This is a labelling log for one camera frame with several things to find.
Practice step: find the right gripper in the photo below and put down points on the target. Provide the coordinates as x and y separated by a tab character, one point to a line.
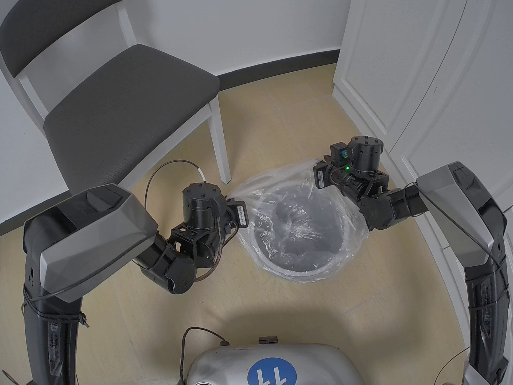
340	183

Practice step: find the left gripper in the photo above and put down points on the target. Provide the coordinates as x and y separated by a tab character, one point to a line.
236	219

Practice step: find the clear plastic bag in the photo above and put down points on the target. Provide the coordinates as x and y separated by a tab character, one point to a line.
272	183

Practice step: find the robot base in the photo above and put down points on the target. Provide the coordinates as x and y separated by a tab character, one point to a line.
276	367

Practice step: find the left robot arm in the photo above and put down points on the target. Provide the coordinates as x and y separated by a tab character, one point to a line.
88	231

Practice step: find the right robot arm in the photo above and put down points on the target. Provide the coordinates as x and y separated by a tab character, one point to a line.
461	207

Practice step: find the white trash bin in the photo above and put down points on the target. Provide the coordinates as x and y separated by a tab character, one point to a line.
296	273

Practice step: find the white wardrobe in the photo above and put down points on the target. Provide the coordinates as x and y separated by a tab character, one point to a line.
421	54

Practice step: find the grey and white chair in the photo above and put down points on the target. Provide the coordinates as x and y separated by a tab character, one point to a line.
120	106

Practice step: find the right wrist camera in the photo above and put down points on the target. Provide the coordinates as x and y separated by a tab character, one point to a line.
340	154

